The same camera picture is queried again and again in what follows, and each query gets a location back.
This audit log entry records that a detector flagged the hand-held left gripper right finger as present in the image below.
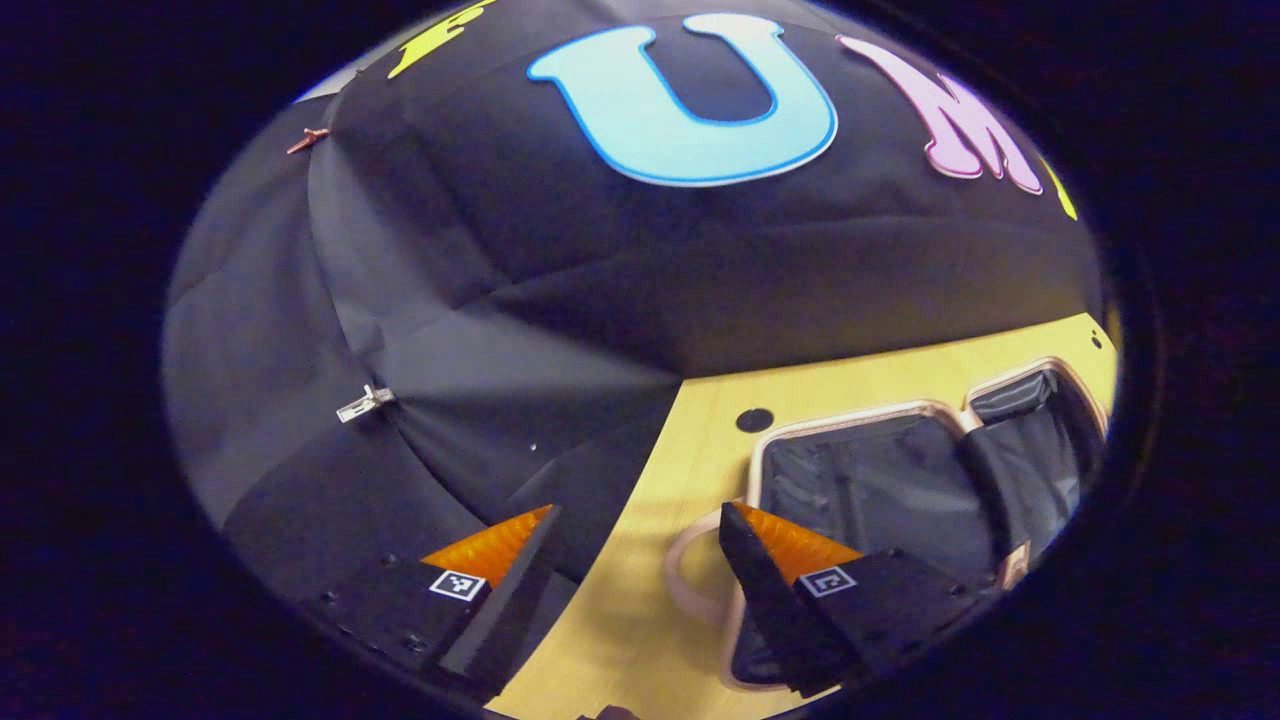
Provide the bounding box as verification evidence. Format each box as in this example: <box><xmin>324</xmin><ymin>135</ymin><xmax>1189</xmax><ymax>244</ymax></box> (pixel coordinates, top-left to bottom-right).
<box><xmin>718</xmin><ymin>500</ymin><xmax>986</xmax><ymax>699</ymax></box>

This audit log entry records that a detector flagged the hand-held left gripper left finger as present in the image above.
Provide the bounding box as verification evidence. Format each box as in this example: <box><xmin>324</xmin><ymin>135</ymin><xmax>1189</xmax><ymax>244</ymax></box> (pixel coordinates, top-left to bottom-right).
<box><xmin>300</xmin><ymin>503</ymin><xmax>563</xmax><ymax>701</ymax></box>

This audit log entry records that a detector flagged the white cloth clip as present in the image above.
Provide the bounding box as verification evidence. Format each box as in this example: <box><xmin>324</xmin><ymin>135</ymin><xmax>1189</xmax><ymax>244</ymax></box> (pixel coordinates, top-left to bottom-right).
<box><xmin>336</xmin><ymin>385</ymin><xmax>397</xmax><ymax>424</ymax></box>

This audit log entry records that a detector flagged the black backdrop cloth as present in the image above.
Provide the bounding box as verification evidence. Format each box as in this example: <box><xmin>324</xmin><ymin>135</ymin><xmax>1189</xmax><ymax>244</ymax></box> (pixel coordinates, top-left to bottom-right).
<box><xmin>162</xmin><ymin>0</ymin><xmax>1106</xmax><ymax>601</ymax></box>

